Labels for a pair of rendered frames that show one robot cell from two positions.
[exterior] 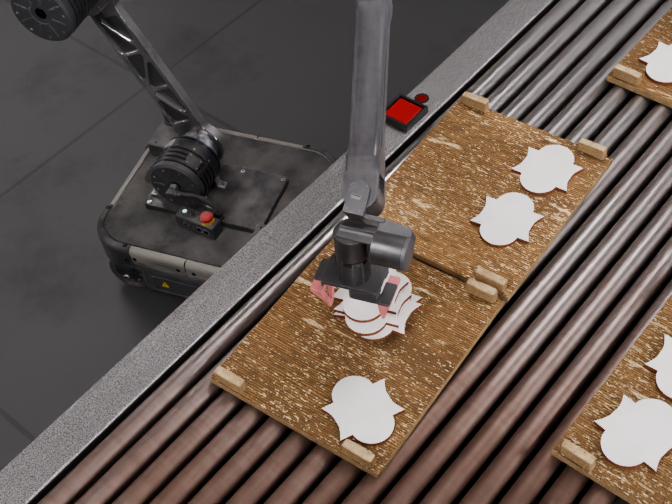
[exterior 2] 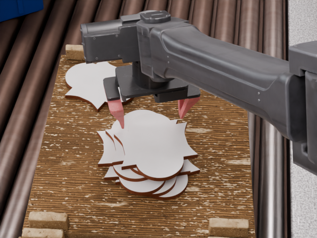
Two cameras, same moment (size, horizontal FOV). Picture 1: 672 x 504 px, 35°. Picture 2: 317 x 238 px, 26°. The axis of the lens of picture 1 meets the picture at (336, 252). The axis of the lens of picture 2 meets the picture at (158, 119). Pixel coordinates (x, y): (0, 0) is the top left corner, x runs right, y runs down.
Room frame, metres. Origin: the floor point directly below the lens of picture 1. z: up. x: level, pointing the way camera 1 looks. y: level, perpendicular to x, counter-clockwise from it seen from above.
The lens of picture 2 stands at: (1.75, -0.50, 1.79)
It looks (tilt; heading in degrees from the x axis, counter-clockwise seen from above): 45 degrees down; 142
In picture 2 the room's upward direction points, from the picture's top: straight up
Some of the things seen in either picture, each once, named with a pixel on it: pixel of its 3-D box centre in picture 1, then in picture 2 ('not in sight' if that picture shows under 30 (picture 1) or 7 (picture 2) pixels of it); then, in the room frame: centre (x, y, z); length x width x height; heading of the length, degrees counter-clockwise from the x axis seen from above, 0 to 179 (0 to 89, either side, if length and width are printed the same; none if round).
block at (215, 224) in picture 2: not in sight; (228, 227); (1.34, -0.05, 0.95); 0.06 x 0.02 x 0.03; 49
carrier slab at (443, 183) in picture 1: (482, 191); not in sight; (1.42, -0.30, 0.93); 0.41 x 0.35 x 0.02; 139
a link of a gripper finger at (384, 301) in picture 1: (375, 297); (129, 104); (1.11, -0.06, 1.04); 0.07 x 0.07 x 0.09; 65
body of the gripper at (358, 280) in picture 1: (353, 265); (151, 67); (1.13, -0.03, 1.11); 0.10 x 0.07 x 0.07; 65
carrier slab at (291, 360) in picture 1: (359, 341); (145, 138); (1.10, -0.02, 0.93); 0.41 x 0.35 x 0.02; 139
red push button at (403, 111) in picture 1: (403, 113); not in sight; (1.68, -0.18, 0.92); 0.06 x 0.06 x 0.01; 45
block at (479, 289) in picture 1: (481, 290); (48, 221); (1.16, -0.25, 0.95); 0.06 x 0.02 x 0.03; 49
